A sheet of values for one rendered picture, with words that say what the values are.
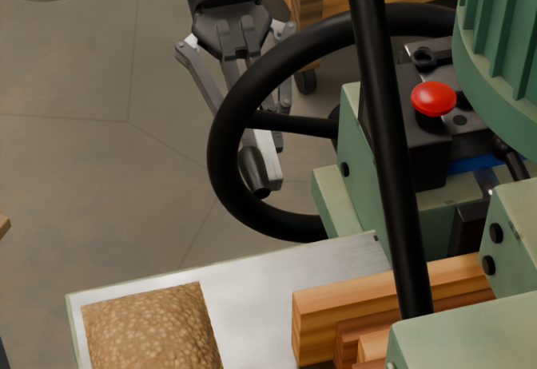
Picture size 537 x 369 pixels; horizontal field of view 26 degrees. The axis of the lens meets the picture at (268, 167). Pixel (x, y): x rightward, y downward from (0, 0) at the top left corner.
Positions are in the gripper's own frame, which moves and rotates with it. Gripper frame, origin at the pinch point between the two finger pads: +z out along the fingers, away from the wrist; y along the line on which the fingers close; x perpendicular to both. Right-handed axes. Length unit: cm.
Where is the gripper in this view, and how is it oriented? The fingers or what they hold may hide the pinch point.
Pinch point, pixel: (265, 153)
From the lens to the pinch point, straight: 114.0
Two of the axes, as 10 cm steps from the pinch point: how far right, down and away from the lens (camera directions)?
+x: -0.9, 3.8, 9.2
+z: 2.4, 9.0, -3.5
